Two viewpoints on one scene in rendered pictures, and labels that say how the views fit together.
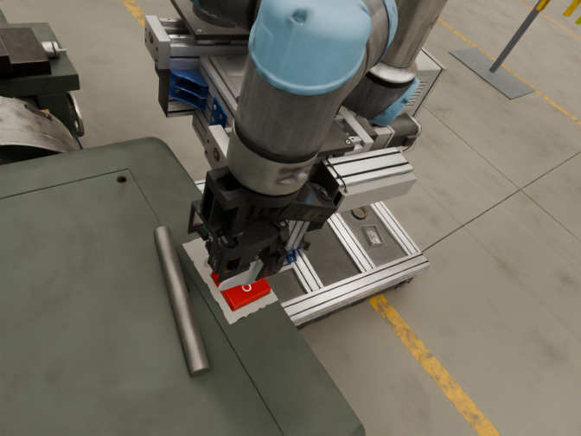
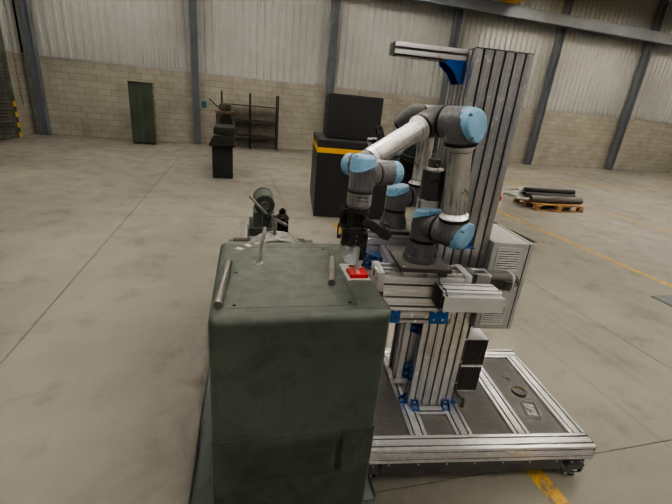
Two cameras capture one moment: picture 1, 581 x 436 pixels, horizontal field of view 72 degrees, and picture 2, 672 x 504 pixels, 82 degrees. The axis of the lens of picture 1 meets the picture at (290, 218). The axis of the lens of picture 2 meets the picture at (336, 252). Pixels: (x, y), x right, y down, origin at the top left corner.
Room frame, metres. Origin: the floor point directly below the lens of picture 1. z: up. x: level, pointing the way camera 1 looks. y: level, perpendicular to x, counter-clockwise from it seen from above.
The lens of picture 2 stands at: (-0.65, -0.65, 1.76)
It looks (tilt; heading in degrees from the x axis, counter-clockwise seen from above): 21 degrees down; 39
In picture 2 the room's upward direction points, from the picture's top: 5 degrees clockwise
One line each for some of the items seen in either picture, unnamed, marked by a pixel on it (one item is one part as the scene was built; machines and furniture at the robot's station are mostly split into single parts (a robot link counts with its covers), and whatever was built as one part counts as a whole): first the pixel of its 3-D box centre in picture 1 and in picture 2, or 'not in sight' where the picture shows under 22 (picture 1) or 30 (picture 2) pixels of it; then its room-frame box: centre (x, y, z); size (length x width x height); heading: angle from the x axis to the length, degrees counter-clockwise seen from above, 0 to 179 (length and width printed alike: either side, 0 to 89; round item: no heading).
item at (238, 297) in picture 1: (240, 283); (357, 274); (0.29, 0.03, 1.26); 0.06 x 0.06 x 0.02; 54
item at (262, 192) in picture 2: not in sight; (263, 210); (1.09, 1.49, 1.01); 0.30 x 0.20 x 0.29; 54
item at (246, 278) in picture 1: (239, 277); (352, 259); (0.26, 0.03, 1.32); 0.06 x 0.03 x 0.09; 143
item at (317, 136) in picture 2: not in sight; (347, 153); (4.97, 3.90, 0.98); 1.81 x 1.22 x 1.95; 47
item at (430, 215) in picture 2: not in sight; (427, 223); (0.82, 0.07, 1.33); 0.13 x 0.12 x 0.14; 81
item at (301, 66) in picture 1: (299, 71); (363, 173); (0.27, 0.04, 1.58); 0.09 x 0.08 x 0.11; 171
